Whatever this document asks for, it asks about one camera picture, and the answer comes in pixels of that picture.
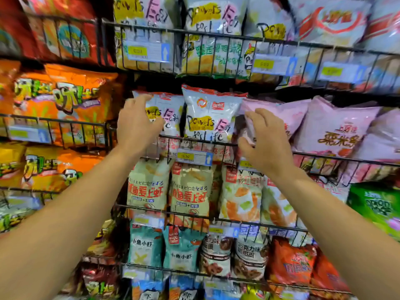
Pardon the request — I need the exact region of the white pretzel snack packet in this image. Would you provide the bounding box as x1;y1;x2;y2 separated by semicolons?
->
199;234;235;277
232;237;270;282

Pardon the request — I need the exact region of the white packet red print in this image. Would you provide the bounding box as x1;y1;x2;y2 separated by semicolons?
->
362;0;400;95
287;0;373;88

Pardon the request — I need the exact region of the white snack packet yellow label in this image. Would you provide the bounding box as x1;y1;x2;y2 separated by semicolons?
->
112;0;181;74
181;84;248;163
132;90;185;160
243;0;296;83
181;0;249;79

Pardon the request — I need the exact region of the red orange snack packet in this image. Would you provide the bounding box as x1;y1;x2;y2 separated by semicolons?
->
310;249;351;298
268;237;318;287

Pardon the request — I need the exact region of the black wire shelf rack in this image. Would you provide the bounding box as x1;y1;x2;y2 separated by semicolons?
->
0;12;104;66
0;113;110;151
107;121;400;186
81;255;354;295
101;19;400;98
112;202;310;248

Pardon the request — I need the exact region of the dark red snack packet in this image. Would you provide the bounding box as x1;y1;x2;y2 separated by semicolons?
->
82;266;121;300

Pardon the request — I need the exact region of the blue snack packet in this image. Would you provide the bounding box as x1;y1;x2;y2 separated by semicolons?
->
131;279;165;300
204;281;242;300
169;276;204;300

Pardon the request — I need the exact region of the teal snack packet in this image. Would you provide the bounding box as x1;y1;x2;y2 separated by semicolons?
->
127;221;165;270
162;226;206;273

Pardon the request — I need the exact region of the brown snack packet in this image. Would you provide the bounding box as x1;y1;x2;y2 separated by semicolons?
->
84;218;118;259

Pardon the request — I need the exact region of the white packet orange green print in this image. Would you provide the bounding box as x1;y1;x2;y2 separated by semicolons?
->
260;177;301;229
218;165;265;224

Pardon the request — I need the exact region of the person's left forearm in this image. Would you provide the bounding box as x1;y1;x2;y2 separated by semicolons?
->
0;146;148;300

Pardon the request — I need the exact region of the white green snack packet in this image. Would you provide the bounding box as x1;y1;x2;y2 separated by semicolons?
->
0;196;43;234

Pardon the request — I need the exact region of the shelf price tag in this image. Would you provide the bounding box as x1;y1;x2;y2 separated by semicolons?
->
132;215;166;229
123;40;171;63
176;148;214;167
7;124;51;144
122;266;151;280
239;157;260;173
208;224;240;239
318;61;368;84
251;54;298;77

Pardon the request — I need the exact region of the yellow orange snack packet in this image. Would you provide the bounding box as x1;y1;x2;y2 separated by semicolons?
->
0;143;27;188
21;146;105;193

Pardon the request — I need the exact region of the person's left hand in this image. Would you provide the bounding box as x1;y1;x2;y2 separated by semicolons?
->
116;94;165;156

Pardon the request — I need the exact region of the person's right forearm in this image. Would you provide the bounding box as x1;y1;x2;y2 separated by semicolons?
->
266;167;400;300

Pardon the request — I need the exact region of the person's right hand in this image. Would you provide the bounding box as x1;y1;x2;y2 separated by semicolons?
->
237;108;295;179

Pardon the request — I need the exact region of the beige shrimp snack packet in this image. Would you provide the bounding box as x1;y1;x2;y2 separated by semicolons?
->
126;159;171;212
170;163;215;232

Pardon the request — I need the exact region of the orange packet teal circle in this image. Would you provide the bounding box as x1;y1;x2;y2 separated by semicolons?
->
18;0;101;65

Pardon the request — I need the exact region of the pink snack packet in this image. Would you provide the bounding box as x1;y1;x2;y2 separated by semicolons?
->
293;96;382;176
240;98;312;145
340;108;400;185

